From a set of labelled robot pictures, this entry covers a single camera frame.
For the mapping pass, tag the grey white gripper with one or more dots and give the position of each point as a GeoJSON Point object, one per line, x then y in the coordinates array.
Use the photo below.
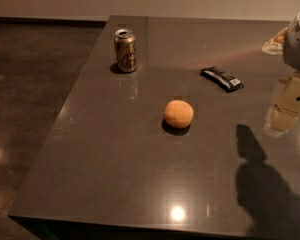
{"type": "Point", "coordinates": [298, 47]}

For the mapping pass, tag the black rxbar chocolate wrapper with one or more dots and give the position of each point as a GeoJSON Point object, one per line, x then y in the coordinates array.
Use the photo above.
{"type": "Point", "coordinates": [226, 81]}

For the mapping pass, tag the orange fruit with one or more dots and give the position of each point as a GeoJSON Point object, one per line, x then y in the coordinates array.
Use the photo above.
{"type": "Point", "coordinates": [178, 114]}

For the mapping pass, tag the gold soda can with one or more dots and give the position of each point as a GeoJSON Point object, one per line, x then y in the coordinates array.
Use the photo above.
{"type": "Point", "coordinates": [125, 49]}

